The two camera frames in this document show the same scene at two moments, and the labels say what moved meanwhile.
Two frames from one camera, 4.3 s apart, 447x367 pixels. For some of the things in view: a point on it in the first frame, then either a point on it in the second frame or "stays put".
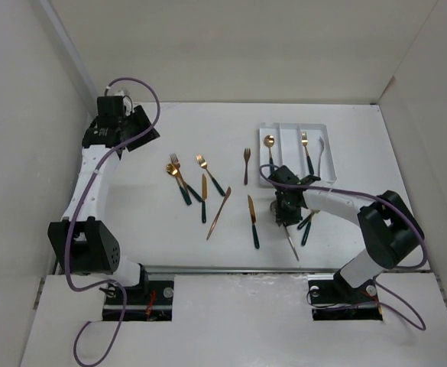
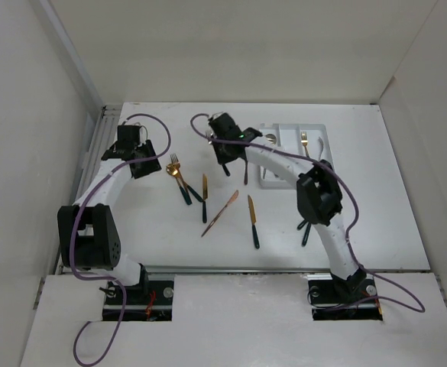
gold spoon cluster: [306, 231] stays put
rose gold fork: [247, 154] stays put
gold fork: [304, 141] stays put
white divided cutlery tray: [306, 148] stays put
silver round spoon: [273, 207] to [271, 138]
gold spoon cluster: [172, 169] stays put
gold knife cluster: [306, 219] stays put
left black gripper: [137, 115] to [150, 167]
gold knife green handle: [253, 219] stays put
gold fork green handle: [203, 164] to [225, 170]
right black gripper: [281, 216] to [222, 158]
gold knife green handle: [204, 197] stays put
